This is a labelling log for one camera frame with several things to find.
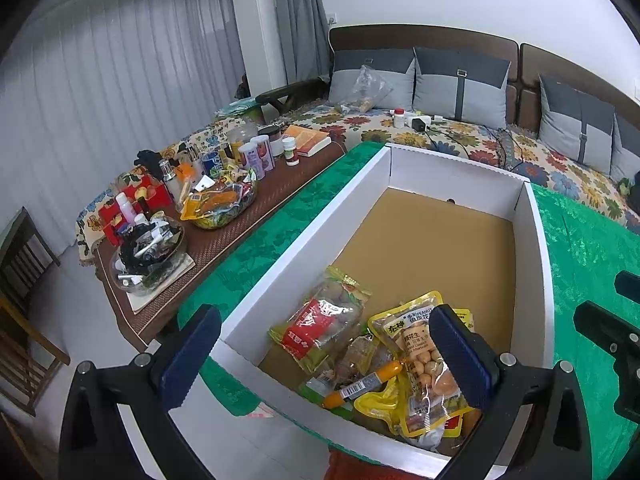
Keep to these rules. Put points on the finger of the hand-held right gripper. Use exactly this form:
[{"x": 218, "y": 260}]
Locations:
[
  {"x": 629, "y": 284},
  {"x": 600, "y": 327}
]

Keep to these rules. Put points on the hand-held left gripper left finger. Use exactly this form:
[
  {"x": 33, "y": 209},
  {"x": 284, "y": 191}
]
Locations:
[{"x": 192, "y": 355}]

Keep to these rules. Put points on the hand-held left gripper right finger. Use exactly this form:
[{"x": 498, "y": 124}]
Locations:
[{"x": 460, "y": 355}]

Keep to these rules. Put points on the small yellow snack packet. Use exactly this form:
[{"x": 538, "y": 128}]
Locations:
[{"x": 465, "y": 317}]

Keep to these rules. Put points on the yellow peanut snack bag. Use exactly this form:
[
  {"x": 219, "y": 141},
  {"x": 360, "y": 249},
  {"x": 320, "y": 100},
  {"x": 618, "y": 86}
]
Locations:
[{"x": 415, "y": 355}]

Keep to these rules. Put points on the bright yellow snack packet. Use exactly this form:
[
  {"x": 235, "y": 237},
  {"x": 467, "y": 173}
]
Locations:
[{"x": 380, "y": 404}]

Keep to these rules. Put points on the gold brown snack packet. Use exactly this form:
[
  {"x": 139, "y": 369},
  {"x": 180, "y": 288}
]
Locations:
[{"x": 360, "y": 355}]

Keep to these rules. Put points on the clear corn sausage packet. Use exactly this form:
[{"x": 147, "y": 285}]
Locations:
[{"x": 362, "y": 385}]

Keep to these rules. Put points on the white cardboard box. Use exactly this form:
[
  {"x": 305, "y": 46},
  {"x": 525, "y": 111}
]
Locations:
[{"x": 450, "y": 240}]

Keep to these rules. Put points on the green white snack packet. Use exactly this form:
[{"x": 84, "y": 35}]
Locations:
[{"x": 317, "y": 387}]

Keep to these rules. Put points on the large red label snack bag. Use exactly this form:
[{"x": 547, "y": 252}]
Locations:
[{"x": 320, "y": 330}]

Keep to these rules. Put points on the glass bowl of snacks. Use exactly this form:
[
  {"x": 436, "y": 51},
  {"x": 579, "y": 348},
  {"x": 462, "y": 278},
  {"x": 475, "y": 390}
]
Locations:
[{"x": 220, "y": 205}]

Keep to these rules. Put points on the green patterned blanket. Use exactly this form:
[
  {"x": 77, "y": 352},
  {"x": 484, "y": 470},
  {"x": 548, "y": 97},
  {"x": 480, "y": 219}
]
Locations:
[{"x": 580, "y": 260}]

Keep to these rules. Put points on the white paper pad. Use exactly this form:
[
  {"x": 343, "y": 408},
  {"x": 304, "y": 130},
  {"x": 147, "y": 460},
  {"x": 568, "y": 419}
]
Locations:
[{"x": 165, "y": 285}]

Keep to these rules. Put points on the glass bowl of clutter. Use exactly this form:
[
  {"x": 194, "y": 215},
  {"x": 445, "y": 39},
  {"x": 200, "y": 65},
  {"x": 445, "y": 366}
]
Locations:
[{"x": 145, "y": 255}]

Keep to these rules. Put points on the grey two-tone pillow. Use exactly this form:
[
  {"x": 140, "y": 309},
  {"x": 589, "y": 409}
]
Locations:
[
  {"x": 350, "y": 70},
  {"x": 480, "y": 90},
  {"x": 565, "y": 120},
  {"x": 627, "y": 145}
]

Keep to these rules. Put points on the red gift box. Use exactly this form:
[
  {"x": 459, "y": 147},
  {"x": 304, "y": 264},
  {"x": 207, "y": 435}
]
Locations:
[{"x": 150, "y": 195}]

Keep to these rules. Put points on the brown wooden chair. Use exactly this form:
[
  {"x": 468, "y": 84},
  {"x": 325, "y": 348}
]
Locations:
[{"x": 25, "y": 355}]

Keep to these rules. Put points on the floral table cloth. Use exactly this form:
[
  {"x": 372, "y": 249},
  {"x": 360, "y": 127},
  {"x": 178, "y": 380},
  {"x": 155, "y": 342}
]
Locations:
[{"x": 92, "y": 215}]

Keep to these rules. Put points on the silver spray bottle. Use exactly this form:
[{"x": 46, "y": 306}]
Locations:
[{"x": 170, "y": 180}]

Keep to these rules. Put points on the blue can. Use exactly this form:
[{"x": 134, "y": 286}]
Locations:
[{"x": 212, "y": 163}]

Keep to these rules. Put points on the dark wooden chair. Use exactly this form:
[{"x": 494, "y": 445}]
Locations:
[{"x": 22, "y": 260}]

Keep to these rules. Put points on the black cloth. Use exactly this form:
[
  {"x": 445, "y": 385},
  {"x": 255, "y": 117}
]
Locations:
[{"x": 147, "y": 160}]

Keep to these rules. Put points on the brown side table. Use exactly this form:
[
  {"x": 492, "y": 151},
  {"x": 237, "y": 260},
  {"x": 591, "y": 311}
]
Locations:
[{"x": 300, "y": 170}]

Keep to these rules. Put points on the white bottle green cap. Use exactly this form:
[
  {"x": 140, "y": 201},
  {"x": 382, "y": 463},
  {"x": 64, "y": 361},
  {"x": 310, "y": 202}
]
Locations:
[{"x": 290, "y": 154}]

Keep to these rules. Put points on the clear plastic jar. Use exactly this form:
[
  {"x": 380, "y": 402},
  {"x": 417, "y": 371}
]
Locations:
[{"x": 241, "y": 132}]

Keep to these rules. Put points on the jar with dark lid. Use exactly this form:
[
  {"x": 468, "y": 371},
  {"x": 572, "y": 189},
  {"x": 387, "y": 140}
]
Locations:
[{"x": 274, "y": 136}]

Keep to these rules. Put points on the white power strip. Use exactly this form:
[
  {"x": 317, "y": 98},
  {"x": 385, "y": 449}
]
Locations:
[{"x": 419, "y": 121}]

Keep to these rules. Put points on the floral bed sheet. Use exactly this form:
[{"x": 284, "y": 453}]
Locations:
[{"x": 380, "y": 130}]

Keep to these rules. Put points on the white bottle red cap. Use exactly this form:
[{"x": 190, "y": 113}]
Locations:
[{"x": 398, "y": 118}]

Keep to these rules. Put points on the orange book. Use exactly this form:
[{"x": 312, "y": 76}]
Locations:
[{"x": 307, "y": 139}]

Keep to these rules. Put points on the pale green cloth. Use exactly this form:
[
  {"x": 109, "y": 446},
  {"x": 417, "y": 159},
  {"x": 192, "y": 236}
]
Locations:
[{"x": 240, "y": 107}]

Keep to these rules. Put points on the dark wooden armchair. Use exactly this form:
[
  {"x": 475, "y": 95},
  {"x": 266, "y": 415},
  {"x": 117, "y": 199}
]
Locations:
[{"x": 285, "y": 94}]

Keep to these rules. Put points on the white sheer curtain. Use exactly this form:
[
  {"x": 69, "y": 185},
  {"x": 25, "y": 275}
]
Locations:
[{"x": 125, "y": 85}]

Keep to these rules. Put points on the clear plastic bag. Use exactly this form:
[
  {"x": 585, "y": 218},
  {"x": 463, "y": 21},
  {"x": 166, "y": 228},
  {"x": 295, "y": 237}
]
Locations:
[{"x": 362, "y": 87}]

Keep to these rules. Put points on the grey curtain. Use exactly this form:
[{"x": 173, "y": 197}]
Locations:
[{"x": 300, "y": 20}]

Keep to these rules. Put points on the white wall outlet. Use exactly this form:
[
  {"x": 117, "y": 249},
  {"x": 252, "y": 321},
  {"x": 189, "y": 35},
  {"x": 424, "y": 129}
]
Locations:
[{"x": 331, "y": 20}]

